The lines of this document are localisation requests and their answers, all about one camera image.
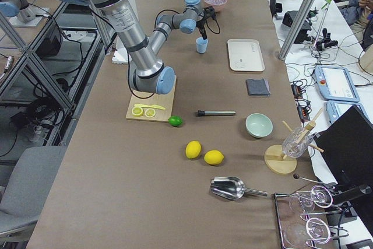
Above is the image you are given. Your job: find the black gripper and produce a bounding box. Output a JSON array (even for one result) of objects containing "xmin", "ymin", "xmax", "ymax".
[{"xmin": 196, "ymin": 15, "xmax": 207, "ymax": 40}]

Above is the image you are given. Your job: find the steel muddler black tip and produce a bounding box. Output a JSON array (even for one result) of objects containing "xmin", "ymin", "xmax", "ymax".
[{"xmin": 196, "ymin": 110, "xmax": 236, "ymax": 117}]

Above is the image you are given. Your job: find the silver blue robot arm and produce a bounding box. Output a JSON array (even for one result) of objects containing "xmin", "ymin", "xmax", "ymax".
[
  {"xmin": 1, "ymin": 0, "xmax": 44, "ymax": 28},
  {"xmin": 60, "ymin": 0, "xmax": 204, "ymax": 94}
]

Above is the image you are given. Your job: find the light blue plastic cup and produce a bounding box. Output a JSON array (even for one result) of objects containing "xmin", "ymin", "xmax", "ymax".
[{"xmin": 196, "ymin": 37, "xmax": 209, "ymax": 54}]

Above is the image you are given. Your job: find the steel ice scoop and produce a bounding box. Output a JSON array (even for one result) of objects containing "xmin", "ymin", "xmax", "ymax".
[{"xmin": 210, "ymin": 176, "xmax": 268, "ymax": 200}]

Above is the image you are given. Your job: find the pink bowl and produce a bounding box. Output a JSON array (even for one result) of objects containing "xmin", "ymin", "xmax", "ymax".
[{"xmin": 203, "ymin": 0, "xmax": 228, "ymax": 12}]

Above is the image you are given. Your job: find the cream rabbit tray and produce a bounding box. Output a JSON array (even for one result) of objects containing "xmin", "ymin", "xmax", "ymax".
[{"xmin": 227, "ymin": 39, "xmax": 265, "ymax": 72}]

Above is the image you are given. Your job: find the wooden cutting board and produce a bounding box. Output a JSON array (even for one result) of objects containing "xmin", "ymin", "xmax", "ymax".
[{"xmin": 126, "ymin": 76, "xmax": 177, "ymax": 122}]

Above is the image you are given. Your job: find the grey folded cloth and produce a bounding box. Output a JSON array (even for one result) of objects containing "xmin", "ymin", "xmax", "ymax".
[{"xmin": 245, "ymin": 78, "xmax": 270, "ymax": 96}]

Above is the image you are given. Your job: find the yellow plastic knife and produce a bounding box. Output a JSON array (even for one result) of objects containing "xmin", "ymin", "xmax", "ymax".
[{"xmin": 133, "ymin": 103, "xmax": 166, "ymax": 110}]

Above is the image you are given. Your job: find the green lime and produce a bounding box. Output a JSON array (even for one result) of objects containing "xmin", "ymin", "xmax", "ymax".
[{"xmin": 168, "ymin": 115, "xmax": 183, "ymax": 127}]

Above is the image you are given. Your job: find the lemon slice upper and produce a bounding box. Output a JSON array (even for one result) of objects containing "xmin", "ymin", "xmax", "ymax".
[{"xmin": 144, "ymin": 108, "xmax": 156, "ymax": 118}]

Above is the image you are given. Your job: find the lemon slice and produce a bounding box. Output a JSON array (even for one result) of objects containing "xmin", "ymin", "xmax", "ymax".
[
  {"xmin": 131, "ymin": 106, "xmax": 144, "ymax": 117},
  {"xmin": 144, "ymin": 108, "xmax": 156, "ymax": 118}
]

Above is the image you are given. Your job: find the lemon slice lower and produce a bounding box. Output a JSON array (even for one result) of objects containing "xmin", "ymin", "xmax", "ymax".
[{"xmin": 131, "ymin": 106, "xmax": 144, "ymax": 117}]

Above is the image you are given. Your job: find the mint green bowl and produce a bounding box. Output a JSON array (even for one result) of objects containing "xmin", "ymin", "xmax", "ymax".
[{"xmin": 245, "ymin": 113, "xmax": 273, "ymax": 138}]

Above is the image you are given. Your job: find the yellow lemon far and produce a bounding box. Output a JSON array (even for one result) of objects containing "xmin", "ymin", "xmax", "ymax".
[{"xmin": 185, "ymin": 141, "xmax": 202, "ymax": 159}]

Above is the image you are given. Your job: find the yellow lemon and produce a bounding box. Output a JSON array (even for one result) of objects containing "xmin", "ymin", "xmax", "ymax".
[
  {"xmin": 204, "ymin": 150, "xmax": 224, "ymax": 166},
  {"xmin": 185, "ymin": 141, "xmax": 202, "ymax": 159}
]

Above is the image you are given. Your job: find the yellow lemon near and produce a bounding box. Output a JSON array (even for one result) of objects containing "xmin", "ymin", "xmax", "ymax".
[{"xmin": 204, "ymin": 150, "xmax": 224, "ymax": 166}]

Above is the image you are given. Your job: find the blue teach pendant far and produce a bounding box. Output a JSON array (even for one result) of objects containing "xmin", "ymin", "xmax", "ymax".
[{"xmin": 313, "ymin": 65, "xmax": 360, "ymax": 102}]

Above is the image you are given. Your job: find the blue teach pendant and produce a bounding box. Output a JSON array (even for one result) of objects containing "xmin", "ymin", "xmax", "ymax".
[
  {"xmin": 313, "ymin": 65, "xmax": 360, "ymax": 102},
  {"xmin": 326, "ymin": 100, "xmax": 367, "ymax": 124}
]

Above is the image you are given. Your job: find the clear glass on stand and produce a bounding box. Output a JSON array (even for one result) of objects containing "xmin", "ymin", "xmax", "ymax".
[{"xmin": 282, "ymin": 127, "xmax": 314, "ymax": 158}]

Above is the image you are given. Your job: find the blue teach pendant near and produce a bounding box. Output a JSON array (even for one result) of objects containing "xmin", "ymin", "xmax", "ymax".
[{"xmin": 326, "ymin": 100, "xmax": 367, "ymax": 124}]

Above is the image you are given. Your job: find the black monitor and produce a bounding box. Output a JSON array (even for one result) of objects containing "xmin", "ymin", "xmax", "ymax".
[{"xmin": 315, "ymin": 106, "xmax": 372, "ymax": 187}]

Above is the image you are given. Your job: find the black tray with glasses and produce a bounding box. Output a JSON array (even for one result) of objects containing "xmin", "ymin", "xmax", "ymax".
[{"xmin": 273, "ymin": 185, "xmax": 349, "ymax": 248}]

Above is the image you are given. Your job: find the grey office chair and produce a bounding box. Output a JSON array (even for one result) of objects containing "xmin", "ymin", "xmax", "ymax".
[{"xmin": 1, "ymin": 146, "xmax": 67, "ymax": 242}]

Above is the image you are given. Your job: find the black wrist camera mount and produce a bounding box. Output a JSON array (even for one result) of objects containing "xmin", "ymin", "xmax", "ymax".
[{"xmin": 203, "ymin": 6, "xmax": 216, "ymax": 21}]

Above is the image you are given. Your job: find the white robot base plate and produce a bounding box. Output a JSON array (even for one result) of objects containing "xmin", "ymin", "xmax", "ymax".
[{"xmin": 112, "ymin": 47, "xmax": 128, "ymax": 64}]

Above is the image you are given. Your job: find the aluminium frame post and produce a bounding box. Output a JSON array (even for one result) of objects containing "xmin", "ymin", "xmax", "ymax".
[{"xmin": 278, "ymin": 0, "xmax": 314, "ymax": 61}]

